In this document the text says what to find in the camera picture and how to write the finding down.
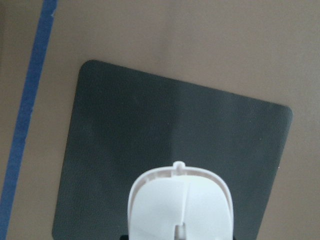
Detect black mouse pad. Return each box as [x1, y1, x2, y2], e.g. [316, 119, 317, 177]
[52, 60, 293, 240]

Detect white computer mouse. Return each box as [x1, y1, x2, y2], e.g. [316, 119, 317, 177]
[127, 161, 234, 240]

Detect blue tape grid lines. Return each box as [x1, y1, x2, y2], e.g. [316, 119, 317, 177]
[0, 0, 58, 240]

